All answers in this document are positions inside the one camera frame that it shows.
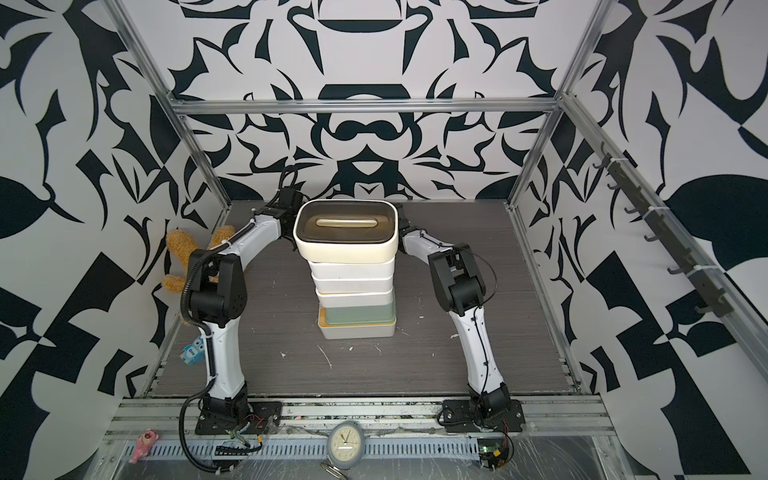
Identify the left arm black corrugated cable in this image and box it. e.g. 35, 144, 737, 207
178, 164, 301, 475

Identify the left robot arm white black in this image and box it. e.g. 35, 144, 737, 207
180, 187, 305, 424

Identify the green circuit board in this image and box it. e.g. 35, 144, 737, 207
478, 438, 512, 470

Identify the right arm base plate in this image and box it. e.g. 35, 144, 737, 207
435, 400, 526, 433

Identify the pink small toy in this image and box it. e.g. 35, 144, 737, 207
129, 429, 160, 464

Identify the white box bamboo lid front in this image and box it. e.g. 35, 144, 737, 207
317, 307, 397, 340

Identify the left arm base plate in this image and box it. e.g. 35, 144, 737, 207
194, 401, 283, 435

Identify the cream box dark lid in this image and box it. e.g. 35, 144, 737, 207
293, 199, 399, 264

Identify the green tissue box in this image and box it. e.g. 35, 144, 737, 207
321, 302, 396, 326

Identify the white slotted cable duct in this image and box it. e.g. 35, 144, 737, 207
142, 437, 480, 462

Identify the brown plush bunny toy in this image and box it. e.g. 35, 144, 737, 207
162, 225, 236, 293

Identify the white box grey lid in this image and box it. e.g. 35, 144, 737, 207
308, 257, 395, 280

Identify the blue owl toy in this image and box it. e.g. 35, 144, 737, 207
180, 336, 205, 365

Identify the black wall hook rack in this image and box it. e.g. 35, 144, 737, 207
595, 151, 734, 318

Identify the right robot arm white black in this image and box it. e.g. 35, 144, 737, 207
398, 217, 511, 420

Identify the white box bamboo lid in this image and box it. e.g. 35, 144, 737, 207
317, 307, 397, 340
316, 289, 394, 309
312, 275, 394, 295

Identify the round analog clock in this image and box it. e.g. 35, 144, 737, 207
327, 421, 366, 470

